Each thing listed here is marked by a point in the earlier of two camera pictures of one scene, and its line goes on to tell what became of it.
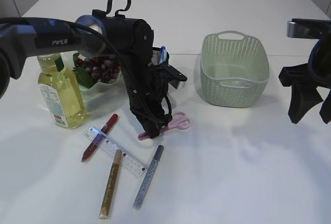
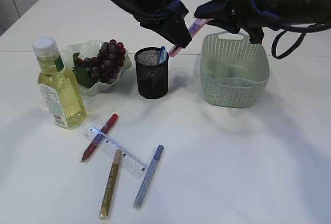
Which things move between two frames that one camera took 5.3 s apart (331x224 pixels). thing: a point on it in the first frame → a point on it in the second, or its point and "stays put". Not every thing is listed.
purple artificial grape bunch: (89, 71) stays put
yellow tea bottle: (61, 90) stays put
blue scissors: (163, 55) stays put
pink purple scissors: (179, 120) → (193, 28)
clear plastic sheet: (236, 82) stays put
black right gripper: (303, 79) → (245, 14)
